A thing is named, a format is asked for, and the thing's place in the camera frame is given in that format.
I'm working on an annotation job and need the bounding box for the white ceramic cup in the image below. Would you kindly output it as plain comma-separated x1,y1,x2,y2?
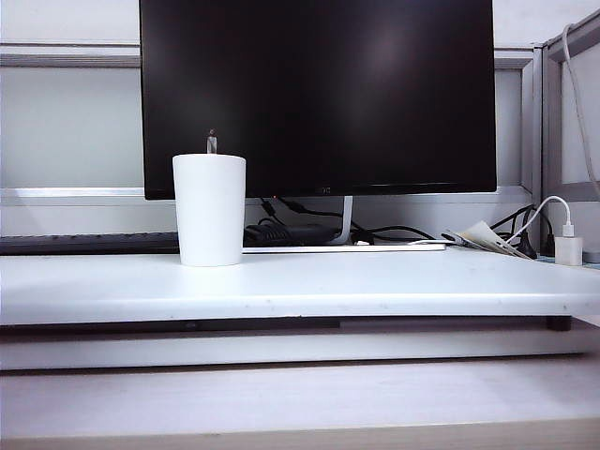
172,153,248,267

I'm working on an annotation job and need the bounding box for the black power adapter brick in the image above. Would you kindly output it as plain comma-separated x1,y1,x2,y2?
280,224,339,246

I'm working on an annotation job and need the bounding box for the silver monitor stand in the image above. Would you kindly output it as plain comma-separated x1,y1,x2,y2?
241,195,447,254

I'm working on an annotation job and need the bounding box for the white base panel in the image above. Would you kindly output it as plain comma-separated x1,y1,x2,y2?
0,325,600,371

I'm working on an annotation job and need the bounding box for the black AOC monitor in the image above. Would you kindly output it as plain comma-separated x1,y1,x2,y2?
139,0,498,202

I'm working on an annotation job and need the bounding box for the folded paper booklet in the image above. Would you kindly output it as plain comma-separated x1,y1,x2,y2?
442,220,535,259

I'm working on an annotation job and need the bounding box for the black keyboard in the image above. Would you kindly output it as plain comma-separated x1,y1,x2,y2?
0,232,182,257

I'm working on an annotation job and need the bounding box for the white USB charger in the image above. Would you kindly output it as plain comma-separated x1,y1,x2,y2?
554,236,585,266

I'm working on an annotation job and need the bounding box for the grey office partition panel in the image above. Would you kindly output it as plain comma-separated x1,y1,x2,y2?
0,41,545,235
541,8,600,263

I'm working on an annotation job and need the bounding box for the black monitor cable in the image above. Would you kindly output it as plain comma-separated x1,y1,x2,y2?
278,196,348,221

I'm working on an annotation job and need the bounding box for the coiled black adapter cable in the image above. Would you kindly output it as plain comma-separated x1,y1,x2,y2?
244,223,288,241

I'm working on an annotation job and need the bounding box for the long black cable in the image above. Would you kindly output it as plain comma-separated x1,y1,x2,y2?
351,224,446,243

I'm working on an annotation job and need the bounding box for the black cable with power plug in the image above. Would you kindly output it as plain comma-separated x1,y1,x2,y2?
489,203,539,260

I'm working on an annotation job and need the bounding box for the thin white USB cable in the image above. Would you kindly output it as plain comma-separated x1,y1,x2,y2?
503,195,576,248

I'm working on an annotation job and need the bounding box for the thick white hanging cable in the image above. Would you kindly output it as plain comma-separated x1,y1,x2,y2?
562,22,600,196

